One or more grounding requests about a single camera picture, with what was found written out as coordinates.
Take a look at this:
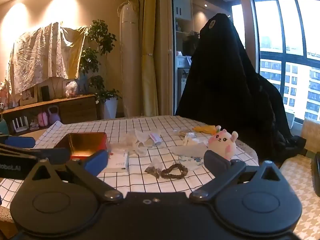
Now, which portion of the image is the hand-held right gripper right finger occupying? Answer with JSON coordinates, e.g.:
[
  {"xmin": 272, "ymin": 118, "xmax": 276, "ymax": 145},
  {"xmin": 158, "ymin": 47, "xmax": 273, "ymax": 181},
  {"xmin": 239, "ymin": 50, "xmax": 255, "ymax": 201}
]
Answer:
[{"xmin": 189, "ymin": 150, "xmax": 290, "ymax": 203}]

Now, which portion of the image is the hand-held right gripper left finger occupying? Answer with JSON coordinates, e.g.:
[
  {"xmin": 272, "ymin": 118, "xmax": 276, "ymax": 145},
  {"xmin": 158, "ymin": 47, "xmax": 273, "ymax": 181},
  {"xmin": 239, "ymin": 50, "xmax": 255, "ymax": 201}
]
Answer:
[{"xmin": 24, "ymin": 149, "xmax": 124, "ymax": 203}]

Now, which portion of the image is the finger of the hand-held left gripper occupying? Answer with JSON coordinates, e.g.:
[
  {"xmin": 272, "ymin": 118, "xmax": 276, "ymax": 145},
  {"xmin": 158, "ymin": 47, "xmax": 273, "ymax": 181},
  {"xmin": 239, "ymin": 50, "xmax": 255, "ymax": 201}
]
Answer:
[
  {"xmin": 0, "ymin": 144, "xmax": 71, "ymax": 161},
  {"xmin": 0, "ymin": 135, "xmax": 36, "ymax": 148}
]

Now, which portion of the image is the red tin box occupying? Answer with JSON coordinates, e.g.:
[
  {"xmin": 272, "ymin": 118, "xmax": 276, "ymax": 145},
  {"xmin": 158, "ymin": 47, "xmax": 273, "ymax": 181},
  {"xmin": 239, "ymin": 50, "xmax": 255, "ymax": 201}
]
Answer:
[{"xmin": 54, "ymin": 132, "xmax": 110, "ymax": 160}]

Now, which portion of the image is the clear plastic bag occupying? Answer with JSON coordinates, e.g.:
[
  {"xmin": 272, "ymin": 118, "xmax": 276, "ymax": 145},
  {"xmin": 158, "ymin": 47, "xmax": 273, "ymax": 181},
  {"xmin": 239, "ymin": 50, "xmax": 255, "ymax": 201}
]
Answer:
[{"xmin": 172, "ymin": 145, "xmax": 208, "ymax": 157}]

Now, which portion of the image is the yellow rubber duck toy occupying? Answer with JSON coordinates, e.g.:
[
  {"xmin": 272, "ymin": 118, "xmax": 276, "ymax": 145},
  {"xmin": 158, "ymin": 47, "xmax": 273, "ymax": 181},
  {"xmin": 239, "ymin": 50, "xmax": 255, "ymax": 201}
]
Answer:
[{"xmin": 192, "ymin": 125, "xmax": 217, "ymax": 133}]

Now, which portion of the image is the brown scrunchie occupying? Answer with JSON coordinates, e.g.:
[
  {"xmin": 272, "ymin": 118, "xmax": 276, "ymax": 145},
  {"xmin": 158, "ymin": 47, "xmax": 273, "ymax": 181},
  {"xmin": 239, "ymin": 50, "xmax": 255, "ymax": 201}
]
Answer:
[{"xmin": 160, "ymin": 163, "xmax": 188, "ymax": 178}]

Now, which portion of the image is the clear packet of brown bits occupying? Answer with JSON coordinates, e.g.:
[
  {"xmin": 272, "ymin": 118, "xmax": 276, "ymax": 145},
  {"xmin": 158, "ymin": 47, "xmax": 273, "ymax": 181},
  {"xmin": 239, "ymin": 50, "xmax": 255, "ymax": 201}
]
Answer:
[{"xmin": 144, "ymin": 158, "xmax": 164, "ymax": 179}]

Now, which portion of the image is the white and pink tube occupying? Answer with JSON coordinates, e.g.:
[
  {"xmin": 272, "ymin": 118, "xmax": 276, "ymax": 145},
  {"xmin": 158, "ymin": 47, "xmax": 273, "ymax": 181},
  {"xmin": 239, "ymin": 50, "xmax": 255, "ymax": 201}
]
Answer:
[{"xmin": 149, "ymin": 133, "xmax": 163, "ymax": 147}]

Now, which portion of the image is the white router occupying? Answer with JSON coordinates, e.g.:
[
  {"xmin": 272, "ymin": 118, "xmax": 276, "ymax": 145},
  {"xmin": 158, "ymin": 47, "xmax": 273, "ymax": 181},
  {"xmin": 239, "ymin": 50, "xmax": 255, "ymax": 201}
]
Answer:
[{"xmin": 12, "ymin": 117, "xmax": 30, "ymax": 132}]

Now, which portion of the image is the pink rabbit plush toy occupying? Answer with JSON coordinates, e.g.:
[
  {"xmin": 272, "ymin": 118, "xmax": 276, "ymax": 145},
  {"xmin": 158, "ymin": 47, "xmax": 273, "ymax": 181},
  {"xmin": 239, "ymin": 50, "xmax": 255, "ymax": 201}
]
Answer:
[{"xmin": 208, "ymin": 125, "xmax": 239, "ymax": 161}]

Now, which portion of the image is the white book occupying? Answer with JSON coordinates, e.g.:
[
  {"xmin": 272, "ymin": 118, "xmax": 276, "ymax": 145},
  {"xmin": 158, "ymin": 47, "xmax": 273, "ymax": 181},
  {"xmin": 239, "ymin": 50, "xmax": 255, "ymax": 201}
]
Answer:
[{"xmin": 102, "ymin": 149, "xmax": 130, "ymax": 173}]

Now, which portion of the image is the pink toy case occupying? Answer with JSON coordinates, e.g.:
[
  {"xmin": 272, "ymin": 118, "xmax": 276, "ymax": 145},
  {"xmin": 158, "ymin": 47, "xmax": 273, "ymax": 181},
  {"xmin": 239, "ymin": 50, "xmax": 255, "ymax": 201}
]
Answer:
[{"xmin": 37, "ymin": 112, "xmax": 48, "ymax": 127}]

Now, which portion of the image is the purple kettlebell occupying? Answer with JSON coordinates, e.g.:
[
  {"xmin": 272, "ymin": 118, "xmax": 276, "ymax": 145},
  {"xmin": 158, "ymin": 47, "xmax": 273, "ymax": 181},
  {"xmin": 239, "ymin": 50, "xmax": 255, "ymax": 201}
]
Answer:
[{"xmin": 47, "ymin": 106, "xmax": 61, "ymax": 124}]

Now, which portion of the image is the white planter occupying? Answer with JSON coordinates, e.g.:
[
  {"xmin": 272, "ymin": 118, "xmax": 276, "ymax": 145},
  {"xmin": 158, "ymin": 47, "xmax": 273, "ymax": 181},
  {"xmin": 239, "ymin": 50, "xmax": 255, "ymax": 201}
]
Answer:
[{"xmin": 103, "ymin": 97, "xmax": 118, "ymax": 119}]

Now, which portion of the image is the wooden sideboard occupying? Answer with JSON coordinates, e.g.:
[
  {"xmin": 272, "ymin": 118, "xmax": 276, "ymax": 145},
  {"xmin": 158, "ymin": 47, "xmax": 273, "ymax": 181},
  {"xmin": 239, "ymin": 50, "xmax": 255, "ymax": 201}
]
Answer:
[{"xmin": 0, "ymin": 94, "xmax": 99, "ymax": 135}]

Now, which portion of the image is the beige table cover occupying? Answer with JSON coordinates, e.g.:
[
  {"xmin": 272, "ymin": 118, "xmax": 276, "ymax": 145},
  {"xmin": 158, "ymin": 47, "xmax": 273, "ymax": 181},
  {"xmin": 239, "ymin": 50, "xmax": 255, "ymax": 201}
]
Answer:
[{"xmin": 0, "ymin": 200, "xmax": 15, "ymax": 238}]

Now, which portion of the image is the checked tablecloth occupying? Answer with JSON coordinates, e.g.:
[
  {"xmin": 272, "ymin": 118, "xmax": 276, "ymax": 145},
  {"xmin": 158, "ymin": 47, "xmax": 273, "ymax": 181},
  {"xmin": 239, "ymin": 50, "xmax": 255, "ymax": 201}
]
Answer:
[{"xmin": 0, "ymin": 115, "xmax": 259, "ymax": 209}]

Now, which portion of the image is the fan-shaped beige board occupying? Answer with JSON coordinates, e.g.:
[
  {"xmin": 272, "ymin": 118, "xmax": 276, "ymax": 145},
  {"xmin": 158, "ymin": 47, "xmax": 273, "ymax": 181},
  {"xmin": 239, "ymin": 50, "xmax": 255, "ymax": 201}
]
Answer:
[{"xmin": 37, "ymin": 77, "xmax": 67, "ymax": 100}]

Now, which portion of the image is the knotted plastic bag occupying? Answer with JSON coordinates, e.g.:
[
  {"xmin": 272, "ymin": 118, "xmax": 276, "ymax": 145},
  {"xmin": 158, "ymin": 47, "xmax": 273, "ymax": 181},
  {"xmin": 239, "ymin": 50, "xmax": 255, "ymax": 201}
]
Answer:
[{"xmin": 65, "ymin": 81, "xmax": 78, "ymax": 97}]

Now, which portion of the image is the blue patterned bag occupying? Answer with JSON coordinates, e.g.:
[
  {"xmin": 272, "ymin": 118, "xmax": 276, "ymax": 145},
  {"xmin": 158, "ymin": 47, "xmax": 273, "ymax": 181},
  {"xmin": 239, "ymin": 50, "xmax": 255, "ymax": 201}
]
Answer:
[{"xmin": 77, "ymin": 78, "xmax": 88, "ymax": 94}]

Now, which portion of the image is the person in black cloak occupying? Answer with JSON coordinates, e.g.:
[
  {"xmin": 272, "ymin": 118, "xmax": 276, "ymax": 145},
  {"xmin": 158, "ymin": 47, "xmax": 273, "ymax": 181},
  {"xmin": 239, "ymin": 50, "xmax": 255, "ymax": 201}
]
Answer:
[{"xmin": 175, "ymin": 12, "xmax": 307, "ymax": 165}]

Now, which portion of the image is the washing machine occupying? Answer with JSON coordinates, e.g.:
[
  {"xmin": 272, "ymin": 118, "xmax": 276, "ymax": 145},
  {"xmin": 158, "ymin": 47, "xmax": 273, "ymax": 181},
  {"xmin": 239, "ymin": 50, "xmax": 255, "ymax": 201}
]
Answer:
[{"xmin": 176, "ymin": 55, "xmax": 193, "ymax": 100}]

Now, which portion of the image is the houndstooth chair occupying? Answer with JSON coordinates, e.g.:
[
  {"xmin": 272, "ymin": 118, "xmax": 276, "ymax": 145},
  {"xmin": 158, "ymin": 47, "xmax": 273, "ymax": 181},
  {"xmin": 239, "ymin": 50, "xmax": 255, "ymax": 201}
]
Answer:
[{"xmin": 279, "ymin": 117, "xmax": 320, "ymax": 240}]

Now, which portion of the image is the beige draped sheet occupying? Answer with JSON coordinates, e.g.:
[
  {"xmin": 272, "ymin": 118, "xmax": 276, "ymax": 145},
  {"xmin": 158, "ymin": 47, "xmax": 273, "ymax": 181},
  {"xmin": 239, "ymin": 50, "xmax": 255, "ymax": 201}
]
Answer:
[{"xmin": 5, "ymin": 22, "xmax": 89, "ymax": 102}]

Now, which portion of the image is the wrapped standing air conditioner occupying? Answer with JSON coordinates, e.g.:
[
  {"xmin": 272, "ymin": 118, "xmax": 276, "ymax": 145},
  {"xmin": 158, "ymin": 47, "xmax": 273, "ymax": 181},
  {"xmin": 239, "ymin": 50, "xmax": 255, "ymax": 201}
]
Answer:
[{"xmin": 119, "ymin": 0, "xmax": 140, "ymax": 118}]

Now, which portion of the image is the green potted plant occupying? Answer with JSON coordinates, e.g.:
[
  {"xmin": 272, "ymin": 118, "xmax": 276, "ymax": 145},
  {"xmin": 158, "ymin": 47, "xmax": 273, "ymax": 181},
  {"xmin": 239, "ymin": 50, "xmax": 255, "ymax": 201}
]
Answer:
[{"xmin": 79, "ymin": 19, "xmax": 123, "ymax": 104}]

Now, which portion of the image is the beige curtain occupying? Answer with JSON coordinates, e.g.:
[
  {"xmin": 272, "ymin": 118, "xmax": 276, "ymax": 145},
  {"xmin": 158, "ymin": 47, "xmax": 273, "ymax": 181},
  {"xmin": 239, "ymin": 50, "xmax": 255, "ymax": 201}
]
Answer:
[{"xmin": 139, "ymin": 0, "xmax": 173, "ymax": 117}]

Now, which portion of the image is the large window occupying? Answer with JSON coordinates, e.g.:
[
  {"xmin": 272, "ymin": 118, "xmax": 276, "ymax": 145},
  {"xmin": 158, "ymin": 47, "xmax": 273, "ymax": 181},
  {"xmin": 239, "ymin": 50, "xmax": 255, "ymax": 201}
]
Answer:
[{"xmin": 231, "ymin": 0, "xmax": 320, "ymax": 128}]

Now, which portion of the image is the wooden photo frame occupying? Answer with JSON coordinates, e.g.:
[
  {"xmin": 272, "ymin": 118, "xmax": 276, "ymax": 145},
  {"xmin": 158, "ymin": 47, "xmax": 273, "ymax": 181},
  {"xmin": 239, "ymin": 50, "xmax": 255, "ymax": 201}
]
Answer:
[{"xmin": 19, "ymin": 85, "xmax": 38, "ymax": 105}]

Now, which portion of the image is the dark picture frame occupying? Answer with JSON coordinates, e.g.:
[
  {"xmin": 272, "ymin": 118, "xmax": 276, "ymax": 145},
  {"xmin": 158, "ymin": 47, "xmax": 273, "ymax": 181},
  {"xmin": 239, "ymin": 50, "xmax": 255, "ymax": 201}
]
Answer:
[{"xmin": 39, "ymin": 85, "xmax": 50, "ymax": 102}]

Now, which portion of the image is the wall cabinet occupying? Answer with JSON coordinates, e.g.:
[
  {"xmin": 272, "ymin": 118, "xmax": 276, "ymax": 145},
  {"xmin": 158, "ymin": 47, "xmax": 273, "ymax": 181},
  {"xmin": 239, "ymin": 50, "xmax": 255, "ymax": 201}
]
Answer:
[{"xmin": 172, "ymin": 0, "xmax": 225, "ymax": 55}]

